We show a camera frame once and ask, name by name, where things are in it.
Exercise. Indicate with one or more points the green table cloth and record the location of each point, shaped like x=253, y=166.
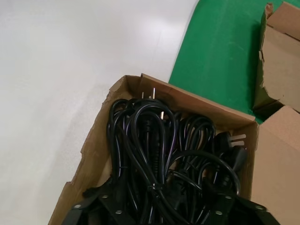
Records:
x=211, y=47

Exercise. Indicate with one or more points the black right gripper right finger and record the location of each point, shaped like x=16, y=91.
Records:
x=246, y=215

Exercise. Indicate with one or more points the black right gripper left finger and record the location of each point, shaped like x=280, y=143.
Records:
x=93, y=213

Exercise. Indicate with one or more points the cardboard box with torn rim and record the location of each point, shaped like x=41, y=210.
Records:
x=281, y=58

